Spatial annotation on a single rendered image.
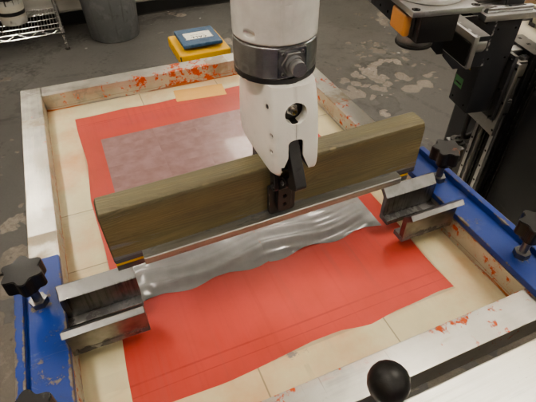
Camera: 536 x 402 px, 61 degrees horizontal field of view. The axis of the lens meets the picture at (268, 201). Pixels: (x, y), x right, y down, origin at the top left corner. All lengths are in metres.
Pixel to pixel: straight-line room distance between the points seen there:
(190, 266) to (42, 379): 0.21
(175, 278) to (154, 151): 0.30
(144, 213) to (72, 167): 0.39
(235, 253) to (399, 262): 0.22
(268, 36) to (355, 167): 0.22
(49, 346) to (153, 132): 0.47
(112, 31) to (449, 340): 3.45
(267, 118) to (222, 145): 0.41
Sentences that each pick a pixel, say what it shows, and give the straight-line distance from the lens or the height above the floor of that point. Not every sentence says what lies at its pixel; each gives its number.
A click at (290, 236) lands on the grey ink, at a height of 0.96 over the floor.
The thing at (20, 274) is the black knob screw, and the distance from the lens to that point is 0.54.
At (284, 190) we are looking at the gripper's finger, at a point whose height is 1.11.
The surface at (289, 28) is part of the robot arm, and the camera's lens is 0.39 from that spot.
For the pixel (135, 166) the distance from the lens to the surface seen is 0.81.
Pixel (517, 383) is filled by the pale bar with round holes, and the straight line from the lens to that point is 0.49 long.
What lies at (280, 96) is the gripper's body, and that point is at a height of 1.24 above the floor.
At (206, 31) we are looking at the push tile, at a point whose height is 0.97.
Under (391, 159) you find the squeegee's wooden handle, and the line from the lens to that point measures 0.57.
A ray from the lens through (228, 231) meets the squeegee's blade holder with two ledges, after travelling 0.50.
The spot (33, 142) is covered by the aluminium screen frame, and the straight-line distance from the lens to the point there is 0.87.
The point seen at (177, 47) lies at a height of 0.95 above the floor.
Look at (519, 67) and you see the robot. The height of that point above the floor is 0.88.
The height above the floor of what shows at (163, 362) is 0.96.
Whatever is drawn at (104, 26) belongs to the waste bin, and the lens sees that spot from 3.75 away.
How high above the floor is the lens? 1.43
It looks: 43 degrees down
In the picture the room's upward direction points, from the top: straight up
